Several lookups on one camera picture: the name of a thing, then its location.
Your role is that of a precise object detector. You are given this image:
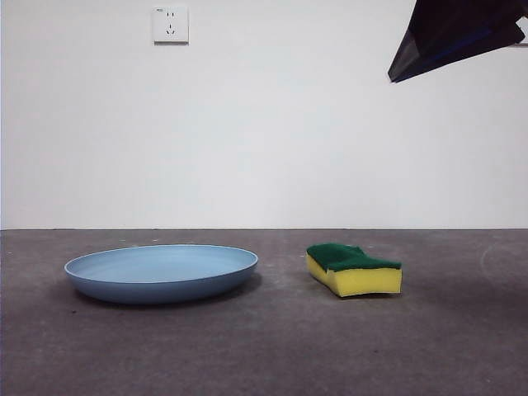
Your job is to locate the light blue round plate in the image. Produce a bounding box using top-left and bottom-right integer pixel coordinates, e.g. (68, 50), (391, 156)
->
(64, 243), (260, 306)

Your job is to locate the yellow sponge with green scourer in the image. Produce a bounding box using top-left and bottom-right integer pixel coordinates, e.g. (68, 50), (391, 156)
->
(305, 243), (403, 299)

